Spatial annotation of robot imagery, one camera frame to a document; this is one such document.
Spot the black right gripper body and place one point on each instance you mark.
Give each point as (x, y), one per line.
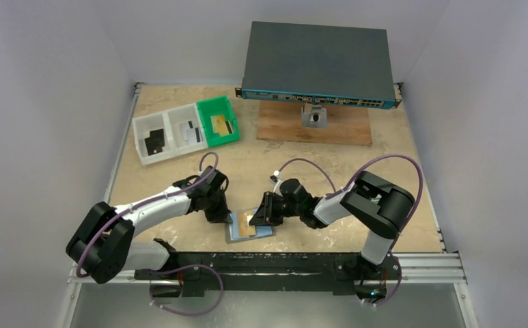
(268, 208)

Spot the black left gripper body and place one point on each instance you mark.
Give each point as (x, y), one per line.
(213, 196)

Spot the gold card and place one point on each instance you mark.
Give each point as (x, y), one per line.
(225, 128)
(215, 122)
(245, 230)

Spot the grey leather card holder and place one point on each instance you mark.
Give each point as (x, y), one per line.
(231, 230)

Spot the black card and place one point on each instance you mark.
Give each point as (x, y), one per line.
(151, 148)
(157, 137)

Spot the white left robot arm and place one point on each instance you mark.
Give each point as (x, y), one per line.
(103, 245)

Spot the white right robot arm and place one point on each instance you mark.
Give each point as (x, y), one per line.
(380, 205)

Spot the white middle bin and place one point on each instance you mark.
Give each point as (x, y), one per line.
(178, 121)

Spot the white bin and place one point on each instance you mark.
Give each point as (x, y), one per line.
(142, 126)
(178, 121)

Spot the white left bin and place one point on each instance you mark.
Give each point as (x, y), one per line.
(142, 126)

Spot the brown wooden board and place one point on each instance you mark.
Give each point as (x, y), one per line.
(281, 121)

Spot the green bin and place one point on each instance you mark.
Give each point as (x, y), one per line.
(217, 106)

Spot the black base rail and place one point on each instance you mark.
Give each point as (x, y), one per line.
(198, 288)

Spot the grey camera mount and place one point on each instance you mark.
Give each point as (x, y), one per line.
(314, 116)

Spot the grey network switch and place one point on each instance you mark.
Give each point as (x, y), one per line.
(318, 64)

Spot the aluminium frame rail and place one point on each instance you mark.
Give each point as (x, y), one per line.
(431, 271)

